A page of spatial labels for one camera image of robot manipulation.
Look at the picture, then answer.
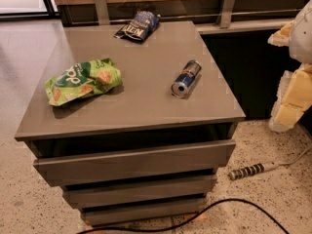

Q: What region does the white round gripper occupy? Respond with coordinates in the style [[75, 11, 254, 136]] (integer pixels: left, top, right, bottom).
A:
[[267, 0, 312, 133]]

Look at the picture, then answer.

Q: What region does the blue silver redbull can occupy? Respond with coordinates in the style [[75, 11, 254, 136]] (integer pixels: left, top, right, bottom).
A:
[[171, 59, 202, 98]]

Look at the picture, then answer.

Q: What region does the green rice chip bag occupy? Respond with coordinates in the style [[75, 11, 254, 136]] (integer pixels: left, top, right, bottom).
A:
[[45, 58, 122, 106]]

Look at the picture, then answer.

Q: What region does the dark blue chip bag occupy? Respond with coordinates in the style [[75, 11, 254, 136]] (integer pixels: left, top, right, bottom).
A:
[[114, 11, 160, 43]]

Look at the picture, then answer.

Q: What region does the white power strip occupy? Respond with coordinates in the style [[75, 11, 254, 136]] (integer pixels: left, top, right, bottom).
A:
[[228, 146, 312, 180]]

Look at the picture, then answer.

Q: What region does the top grey drawer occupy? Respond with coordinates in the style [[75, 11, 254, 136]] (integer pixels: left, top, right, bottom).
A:
[[33, 139, 235, 186]]

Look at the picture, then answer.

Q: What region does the grey drawer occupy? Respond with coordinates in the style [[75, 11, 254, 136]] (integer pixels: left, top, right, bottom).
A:
[[81, 197, 206, 226], [63, 175, 216, 209], [33, 139, 235, 186]]

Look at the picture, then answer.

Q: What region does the grey drawer cabinet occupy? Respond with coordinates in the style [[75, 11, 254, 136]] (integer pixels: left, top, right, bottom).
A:
[[16, 21, 244, 214]]

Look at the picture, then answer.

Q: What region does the bottom grey drawer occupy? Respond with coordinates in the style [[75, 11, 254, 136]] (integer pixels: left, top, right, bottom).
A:
[[81, 197, 206, 226]]

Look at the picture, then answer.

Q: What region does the middle grey drawer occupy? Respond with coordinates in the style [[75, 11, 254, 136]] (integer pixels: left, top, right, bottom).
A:
[[63, 175, 216, 209]]

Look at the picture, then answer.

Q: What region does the wooden wall counter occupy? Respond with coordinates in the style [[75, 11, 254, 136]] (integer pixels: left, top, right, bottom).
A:
[[54, 0, 309, 34]]

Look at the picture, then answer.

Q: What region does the right metal bracket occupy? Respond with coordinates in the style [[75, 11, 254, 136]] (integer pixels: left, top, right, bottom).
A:
[[217, 0, 236, 29]]

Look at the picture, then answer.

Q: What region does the metal bracket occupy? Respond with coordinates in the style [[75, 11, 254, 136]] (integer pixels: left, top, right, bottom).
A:
[[94, 0, 110, 25], [217, 0, 236, 29]]

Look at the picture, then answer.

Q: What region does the black floor cable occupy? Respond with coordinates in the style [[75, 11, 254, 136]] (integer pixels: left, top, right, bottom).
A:
[[76, 198, 291, 234]]

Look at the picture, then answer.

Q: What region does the left metal bracket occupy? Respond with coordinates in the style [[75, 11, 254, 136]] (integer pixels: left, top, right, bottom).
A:
[[94, 0, 110, 25]]

